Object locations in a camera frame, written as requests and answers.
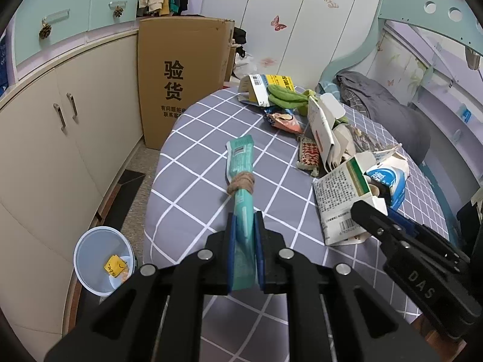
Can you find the white plastic bag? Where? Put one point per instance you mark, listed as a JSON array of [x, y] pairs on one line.
[[242, 66]]

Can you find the green leaf plush toy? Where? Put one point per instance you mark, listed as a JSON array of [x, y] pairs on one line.
[[283, 98]]

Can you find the grey blanket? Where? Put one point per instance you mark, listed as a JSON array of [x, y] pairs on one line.
[[377, 94]]

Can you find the grey checked cloth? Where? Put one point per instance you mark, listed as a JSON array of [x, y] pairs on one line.
[[196, 151]]

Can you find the brown twine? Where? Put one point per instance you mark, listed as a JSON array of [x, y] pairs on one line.
[[241, 184]]

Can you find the white printed box green stripe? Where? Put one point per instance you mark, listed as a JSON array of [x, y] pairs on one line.
[[336, 196]]

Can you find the cream cabinet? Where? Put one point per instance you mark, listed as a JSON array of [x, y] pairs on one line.
[[37, 139]]

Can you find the white wardrobe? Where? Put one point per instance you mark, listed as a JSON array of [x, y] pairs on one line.
[[302, 37]]

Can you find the teal bedsheet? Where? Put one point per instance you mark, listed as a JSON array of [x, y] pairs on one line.
[[437, 196]]

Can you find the black clothes heap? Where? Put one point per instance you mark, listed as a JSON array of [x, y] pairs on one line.
[[239, 37]]

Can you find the colourful snack wrapper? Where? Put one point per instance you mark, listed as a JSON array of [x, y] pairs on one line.
[[285, 120]]

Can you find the blue and white packet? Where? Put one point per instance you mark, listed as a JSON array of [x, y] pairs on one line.
[[388, 177]]

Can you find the yellow and blue carton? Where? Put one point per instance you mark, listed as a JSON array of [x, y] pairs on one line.
[[256, 83]]

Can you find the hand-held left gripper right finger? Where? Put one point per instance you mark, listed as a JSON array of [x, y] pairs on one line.
[[259, 250]]

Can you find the dark patterned wrapper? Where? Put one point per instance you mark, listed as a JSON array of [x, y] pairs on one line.
[[364, 141]]

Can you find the blue printed sheet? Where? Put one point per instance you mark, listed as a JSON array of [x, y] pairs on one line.
[[3, 68]]

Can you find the mint bed frame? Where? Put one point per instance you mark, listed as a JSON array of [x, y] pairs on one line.
[[400, 5]]

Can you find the pinecone ornament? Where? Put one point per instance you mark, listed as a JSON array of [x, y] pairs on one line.
[[45, 31], [119, 11]]

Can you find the white carton red label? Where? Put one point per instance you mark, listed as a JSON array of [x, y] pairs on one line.
[[320, 124]]

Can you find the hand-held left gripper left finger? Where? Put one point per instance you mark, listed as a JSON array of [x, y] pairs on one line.
[[231, 250]]

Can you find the light blue plastic bin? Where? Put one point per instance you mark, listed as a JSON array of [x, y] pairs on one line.
[[92, 256]]

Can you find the large cardboard box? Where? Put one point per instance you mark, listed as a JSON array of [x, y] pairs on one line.
[[177, 45]]

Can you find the yellow wrapper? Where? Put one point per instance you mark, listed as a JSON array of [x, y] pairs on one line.
[[115, 266]]

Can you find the light blue checked pillow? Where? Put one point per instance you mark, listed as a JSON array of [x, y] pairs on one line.
[[327, 88]]

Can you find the red patterned wrapper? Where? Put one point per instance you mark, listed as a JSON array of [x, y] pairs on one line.
[[309, 154]]

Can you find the mint drawer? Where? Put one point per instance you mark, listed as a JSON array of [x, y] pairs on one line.
[[68, 41], [102, 19]]

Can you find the pink butterfly sticker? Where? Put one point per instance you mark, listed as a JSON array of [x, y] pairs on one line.
[[278, 23]]

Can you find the teal snack packet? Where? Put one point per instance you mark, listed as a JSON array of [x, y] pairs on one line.
[[241, 158]]

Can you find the faint butterfly sticker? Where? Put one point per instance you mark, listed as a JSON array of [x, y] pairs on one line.
[[268, 62]]

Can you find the pale butterfly sticker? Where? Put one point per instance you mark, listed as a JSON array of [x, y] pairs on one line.
[[331, 0]]

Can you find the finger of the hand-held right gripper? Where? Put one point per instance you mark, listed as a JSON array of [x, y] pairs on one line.
[[371, 218], [405, 221]]

